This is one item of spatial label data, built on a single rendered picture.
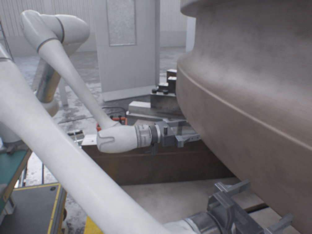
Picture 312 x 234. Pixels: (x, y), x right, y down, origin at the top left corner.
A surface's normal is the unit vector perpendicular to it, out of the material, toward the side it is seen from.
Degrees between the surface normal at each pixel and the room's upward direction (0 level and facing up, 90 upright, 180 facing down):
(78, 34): 103
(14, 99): 58
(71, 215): 0
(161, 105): 90
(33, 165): 0
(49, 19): 44
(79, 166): 15
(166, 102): 90
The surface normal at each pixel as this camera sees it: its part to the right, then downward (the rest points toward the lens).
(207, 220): 0.02, -0.89
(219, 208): -0.91, 0.18
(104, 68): 0.46, 0.37
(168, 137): 0.26, 0.40
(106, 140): 0.00, -0.15
